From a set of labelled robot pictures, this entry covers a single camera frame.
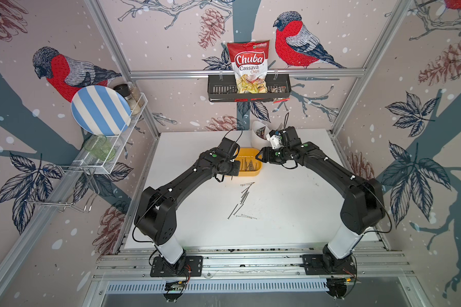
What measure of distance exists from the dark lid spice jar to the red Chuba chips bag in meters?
0.47

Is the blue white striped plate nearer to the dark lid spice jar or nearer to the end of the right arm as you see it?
the dark lid spice jar

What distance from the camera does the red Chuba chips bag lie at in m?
0.81

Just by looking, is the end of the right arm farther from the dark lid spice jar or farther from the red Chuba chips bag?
the dark lid spice jar

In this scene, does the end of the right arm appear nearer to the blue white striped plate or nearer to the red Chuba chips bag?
the red Chuba chips bag

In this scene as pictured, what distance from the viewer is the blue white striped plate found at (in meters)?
0.69

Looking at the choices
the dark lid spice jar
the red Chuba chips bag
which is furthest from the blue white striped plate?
the red Chuba chips bag

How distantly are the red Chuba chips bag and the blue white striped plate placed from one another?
508mm

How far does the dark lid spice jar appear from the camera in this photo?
81 cm

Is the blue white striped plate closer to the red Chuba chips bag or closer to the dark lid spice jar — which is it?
the dark lid spice jar

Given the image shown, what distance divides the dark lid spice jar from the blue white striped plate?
0.01 m
